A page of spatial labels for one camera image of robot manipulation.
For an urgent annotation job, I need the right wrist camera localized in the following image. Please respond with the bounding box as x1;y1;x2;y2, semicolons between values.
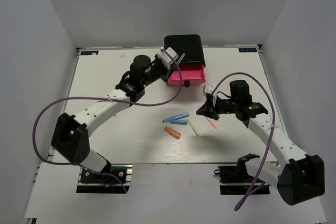
203;83;217;106

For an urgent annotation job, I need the red thin pen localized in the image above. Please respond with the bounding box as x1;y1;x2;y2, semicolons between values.
206;118;217;130

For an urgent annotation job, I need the blue thin pen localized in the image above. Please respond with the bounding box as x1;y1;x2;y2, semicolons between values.
176;54;185;65

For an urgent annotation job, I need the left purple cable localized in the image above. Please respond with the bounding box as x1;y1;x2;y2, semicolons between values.
31;49;183;193

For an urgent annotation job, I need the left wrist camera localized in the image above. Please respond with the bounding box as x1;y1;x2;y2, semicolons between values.
156;47;178;70

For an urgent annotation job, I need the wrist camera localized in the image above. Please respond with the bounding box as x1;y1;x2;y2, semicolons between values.
203;83;217;106
156;47;178;70

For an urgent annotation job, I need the black drawer cabinet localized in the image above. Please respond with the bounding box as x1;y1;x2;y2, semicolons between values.
163;34;206;67

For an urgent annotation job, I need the right table logo sticker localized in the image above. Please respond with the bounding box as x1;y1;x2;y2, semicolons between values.
238;48;257;52

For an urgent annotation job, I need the left table logo sticker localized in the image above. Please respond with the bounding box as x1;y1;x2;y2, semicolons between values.
80;50;99;56

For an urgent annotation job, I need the table logo sticker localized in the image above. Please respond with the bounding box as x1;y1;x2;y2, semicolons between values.
238;48;257;52
80;50;99;56

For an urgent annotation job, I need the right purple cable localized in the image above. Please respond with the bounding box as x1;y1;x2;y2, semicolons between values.
209;72;276;212

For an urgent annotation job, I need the yellow thin pen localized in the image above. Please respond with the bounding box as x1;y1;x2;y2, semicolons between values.
187;120;204;146

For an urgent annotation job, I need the orange marker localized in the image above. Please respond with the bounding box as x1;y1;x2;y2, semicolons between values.
164;126;181;140

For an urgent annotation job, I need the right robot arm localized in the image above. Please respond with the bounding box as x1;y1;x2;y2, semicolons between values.
196;80;325;206

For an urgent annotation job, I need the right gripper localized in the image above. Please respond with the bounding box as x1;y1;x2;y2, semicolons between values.
196;96;239;120

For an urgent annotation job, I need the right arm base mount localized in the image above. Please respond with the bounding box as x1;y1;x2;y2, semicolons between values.
214;153;260;196

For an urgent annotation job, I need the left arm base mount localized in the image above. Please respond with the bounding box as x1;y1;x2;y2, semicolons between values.
76;164;133;194

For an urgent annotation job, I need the pink drawer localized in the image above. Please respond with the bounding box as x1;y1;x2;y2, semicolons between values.
166;62;206;87

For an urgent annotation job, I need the purple cable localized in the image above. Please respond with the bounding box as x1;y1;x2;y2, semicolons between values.
31;49;183;193
209;72;276;212

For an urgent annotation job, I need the blue highlighter pen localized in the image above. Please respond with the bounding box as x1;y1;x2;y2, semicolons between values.
162;112;190;123

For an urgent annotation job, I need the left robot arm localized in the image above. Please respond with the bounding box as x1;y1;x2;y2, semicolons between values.
51;48;178;182

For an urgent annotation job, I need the blue marker cap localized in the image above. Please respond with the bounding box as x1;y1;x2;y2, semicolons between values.
170;120;188;125

